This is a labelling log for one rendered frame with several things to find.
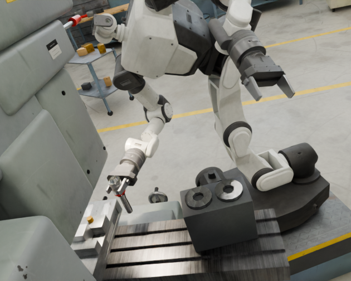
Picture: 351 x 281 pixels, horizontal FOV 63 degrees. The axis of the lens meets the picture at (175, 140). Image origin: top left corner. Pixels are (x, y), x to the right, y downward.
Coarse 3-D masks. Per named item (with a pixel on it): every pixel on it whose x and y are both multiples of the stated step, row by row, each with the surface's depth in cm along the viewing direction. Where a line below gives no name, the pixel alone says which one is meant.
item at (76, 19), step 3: (78, 15) 85; (69, 18) 81; (72, 18) 81; (75, 18) 82; (78, 18) 83; (69, 21) 80; (72, 21) 81; (75, 21) 81; (78, 21) 83; (66, 24) 77; (69, 24) 78; (72, 24) 80; (75, 24) 82; (66, 27) 77
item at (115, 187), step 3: (120, 180) 106; (108, 183) 105; (111, 183) 105; (114, 183) 104; (117, 183) 105; (120, 183) 106; (111, 186) 105; (114, 186) 105; (117, 186) 105; (111, 189) 106; (114, 189) 105; (117, 189) 106; (114, 192) 107; (117, 192) 106
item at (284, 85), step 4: (284, 76) 74; (280, 80) 76; (284, 80) 75; (288, 80) 74; (280, 84) 76; (284, 84) 75; (288, 84) 74; (280, 88) 76; (284, 88) 75; (288, 88) 74; (292, 88) 73; (284, 92) 75; (288, 92) 74; (292, 92) 73; (288, 96) 74
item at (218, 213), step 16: (240, 176) 97; (192, 192) 95; (208, 192) 93; (224, 192) 91; (240, 192) 89; (192, 208) 90; (208, 208) 89; (224, 208) 88; (240, 208) 88; (192, 224) 91; (208, 224) 91; (224, 224) 92; (240, 224) 93; (192, 240) 95; (208, 240) 96; (224, 240) 96; (240, 240) 97
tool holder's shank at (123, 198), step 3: (123, 195) 109; (120, 198) 110; (123, 198) 110; (126, 198) 112; (123, 201) 111; (126, 201) 112; (123, 204) 112; (126, 204) 112; (129, 204) 113; (126, 207) 113; (129, 207) 113; (126, 210) 114; (129, 210) 114; (132, 210) 115; (129, 213) 115
